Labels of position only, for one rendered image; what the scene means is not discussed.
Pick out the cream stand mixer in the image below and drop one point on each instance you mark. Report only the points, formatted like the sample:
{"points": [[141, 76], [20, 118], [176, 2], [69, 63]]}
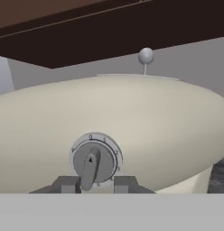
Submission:
{"points": [[147, 120]]}

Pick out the grey stand mixer speed knob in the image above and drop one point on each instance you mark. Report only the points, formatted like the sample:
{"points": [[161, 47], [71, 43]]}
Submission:
{"points": [[90, 165]]}

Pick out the dark brown wall cupboard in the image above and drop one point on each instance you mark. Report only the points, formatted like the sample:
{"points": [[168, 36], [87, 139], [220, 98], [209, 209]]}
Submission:
{"points": [[86, 27]]}

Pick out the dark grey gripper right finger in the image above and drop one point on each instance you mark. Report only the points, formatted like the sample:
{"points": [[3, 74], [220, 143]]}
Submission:
{"points": [[126, 184]]}

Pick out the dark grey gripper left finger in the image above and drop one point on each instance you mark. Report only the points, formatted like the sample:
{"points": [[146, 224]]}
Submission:
{"points": [[63, 184]]}

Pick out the grey ball-tipped mixer lever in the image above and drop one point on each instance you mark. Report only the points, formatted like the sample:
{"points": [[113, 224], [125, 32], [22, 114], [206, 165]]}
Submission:
{"points": [[145, 56]]}

